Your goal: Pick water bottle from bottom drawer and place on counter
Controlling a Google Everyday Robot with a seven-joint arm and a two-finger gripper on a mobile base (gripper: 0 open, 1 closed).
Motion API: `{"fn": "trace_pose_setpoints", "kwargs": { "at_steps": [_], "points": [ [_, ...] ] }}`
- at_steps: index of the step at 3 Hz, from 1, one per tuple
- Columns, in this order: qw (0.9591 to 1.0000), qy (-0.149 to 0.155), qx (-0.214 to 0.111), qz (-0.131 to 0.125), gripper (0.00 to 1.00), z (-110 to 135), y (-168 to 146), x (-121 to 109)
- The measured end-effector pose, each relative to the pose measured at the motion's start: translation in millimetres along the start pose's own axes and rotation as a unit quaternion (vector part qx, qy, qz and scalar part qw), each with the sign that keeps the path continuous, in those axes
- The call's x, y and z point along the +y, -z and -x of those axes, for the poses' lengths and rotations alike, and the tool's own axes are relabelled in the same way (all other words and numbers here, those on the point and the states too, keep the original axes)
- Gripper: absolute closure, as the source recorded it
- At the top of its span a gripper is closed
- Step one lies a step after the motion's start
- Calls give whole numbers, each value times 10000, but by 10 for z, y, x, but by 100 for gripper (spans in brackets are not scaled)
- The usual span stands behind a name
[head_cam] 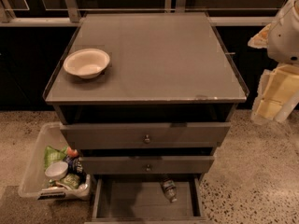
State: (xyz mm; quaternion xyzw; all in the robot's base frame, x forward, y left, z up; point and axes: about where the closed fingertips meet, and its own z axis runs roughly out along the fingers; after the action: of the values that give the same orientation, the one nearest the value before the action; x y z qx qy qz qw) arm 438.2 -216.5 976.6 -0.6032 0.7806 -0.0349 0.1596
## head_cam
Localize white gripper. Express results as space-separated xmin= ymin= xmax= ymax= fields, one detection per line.
xmin=248 ymin=0 xmax=299 ymax=124

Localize clear plastic water bottle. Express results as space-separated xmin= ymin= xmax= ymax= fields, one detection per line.
xmin=160 ymin=174 xmax=178 ymax=203

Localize grey top drawer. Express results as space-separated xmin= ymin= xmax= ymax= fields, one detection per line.
xmin=60 ymin=122 xmax=231 ymax=149

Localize grey drawer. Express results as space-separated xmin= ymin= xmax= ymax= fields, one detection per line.
xmin=60 ymin=122 xmax=231 ymax=149
xmin=92 ymin=175 xmax=210 ymax=224
xmin=79 ymin=156 xmax=214 ymax=175

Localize grey drawer cabinet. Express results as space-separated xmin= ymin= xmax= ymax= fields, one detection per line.
xmin=42 ymin=11 xmax=250 ymax=182

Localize grey middle drawer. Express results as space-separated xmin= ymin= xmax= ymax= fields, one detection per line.
xmin=79 ymin=156 xmax=214 ymax=175

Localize white bowl on counter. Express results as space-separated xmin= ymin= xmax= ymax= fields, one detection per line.
xmin=63 ymin=49 xmax=110 ymax=79

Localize grey bottom drawer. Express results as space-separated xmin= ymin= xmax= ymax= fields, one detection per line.
xmin=92 ymin=175 xmax=210 ymax=224

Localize dark blue snack bag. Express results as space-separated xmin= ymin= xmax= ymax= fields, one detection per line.
xmin=64 ymin=156 xmax=86 ymax=181

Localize green snack packet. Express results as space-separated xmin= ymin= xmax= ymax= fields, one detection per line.
xmin=57 ymin=174 xmax=80 ymax=189

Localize green snack bag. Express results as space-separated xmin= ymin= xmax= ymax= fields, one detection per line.
xmin=44 ymin=146 xmax=67 ymax=169

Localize small white bowl in bin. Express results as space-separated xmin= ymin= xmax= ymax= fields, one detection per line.
xmin=45 ymin=161 xmax=68 ymax=180

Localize clear plastic storage bin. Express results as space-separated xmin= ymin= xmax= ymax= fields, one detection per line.
xmin=19 ymin=122 xmax=91 ymax=201

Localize metal window frame rail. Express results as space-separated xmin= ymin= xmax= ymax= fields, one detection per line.
xmin=0 ymin=0 xmax=288 ymax=27

